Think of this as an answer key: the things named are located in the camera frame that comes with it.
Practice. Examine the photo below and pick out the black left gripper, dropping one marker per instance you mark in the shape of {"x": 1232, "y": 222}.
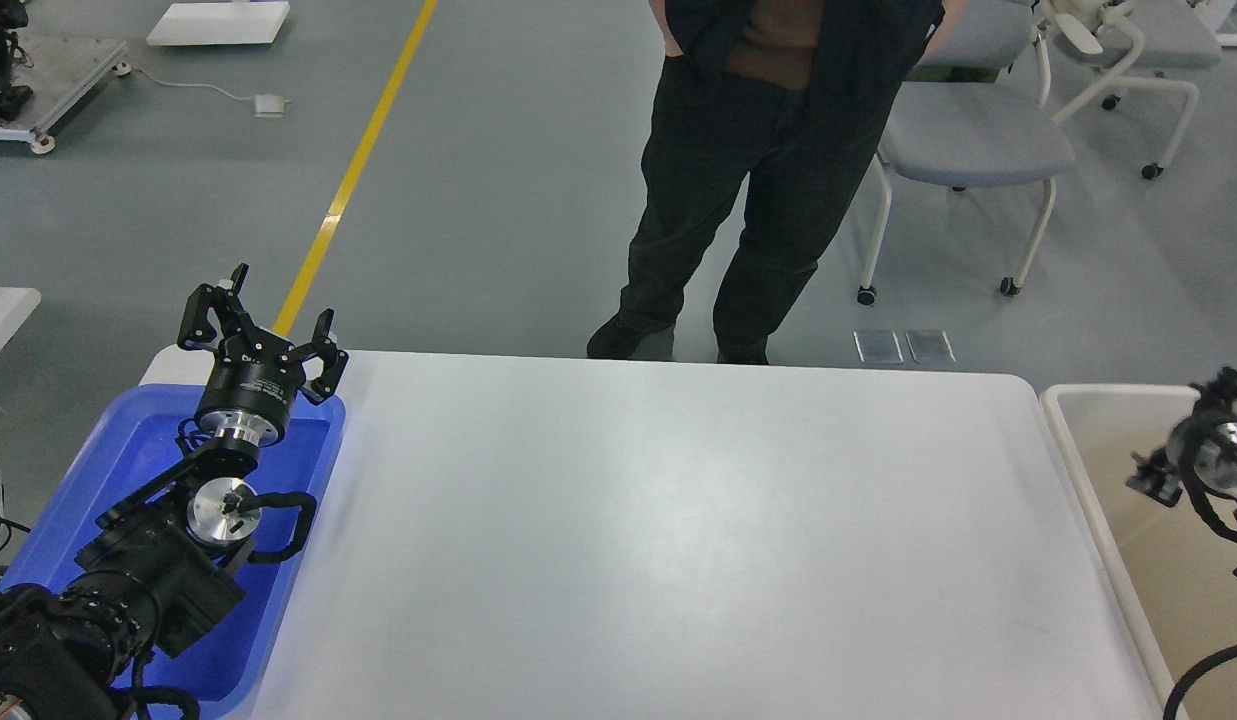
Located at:
{"x": 255, "y": 378}

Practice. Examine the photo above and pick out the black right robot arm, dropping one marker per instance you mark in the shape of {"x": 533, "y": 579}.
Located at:
{"x": 1199, "y": 459}

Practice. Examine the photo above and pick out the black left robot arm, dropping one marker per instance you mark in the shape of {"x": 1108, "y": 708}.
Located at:
{"x": 162, "y": 573}

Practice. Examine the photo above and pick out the white flat board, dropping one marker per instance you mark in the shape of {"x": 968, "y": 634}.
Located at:
{"x": 214, "y": 23}

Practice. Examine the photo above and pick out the wheeled metal platform cart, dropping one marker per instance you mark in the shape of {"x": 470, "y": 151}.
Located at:
{"x": 43, "y": 78}

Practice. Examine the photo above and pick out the person in black clothes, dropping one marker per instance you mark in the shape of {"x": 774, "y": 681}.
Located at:
{"x": 781, "y": 104}

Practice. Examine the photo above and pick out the left metal floor plate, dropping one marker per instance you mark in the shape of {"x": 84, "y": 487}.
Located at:
{"x": 878, "y": 347}

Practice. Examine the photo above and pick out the metal floor plate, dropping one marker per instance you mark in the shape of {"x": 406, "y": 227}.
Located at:
{"x": 878, "y": 347}
{"x": 930, "y": 347}

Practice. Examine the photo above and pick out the right metal floor plate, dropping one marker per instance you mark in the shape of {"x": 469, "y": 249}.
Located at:
{"x": 930, "y": 347}

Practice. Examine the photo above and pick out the grey white office chair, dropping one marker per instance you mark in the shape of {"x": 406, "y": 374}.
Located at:
{"x": 974, "y": 134}

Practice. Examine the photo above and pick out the white plastic bin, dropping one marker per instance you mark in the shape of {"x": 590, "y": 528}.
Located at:
{"x": 1171, "y": 574}

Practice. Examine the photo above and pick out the white power adapter with cable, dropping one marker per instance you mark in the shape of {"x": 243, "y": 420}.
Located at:
{"x": 263, "y": 106}

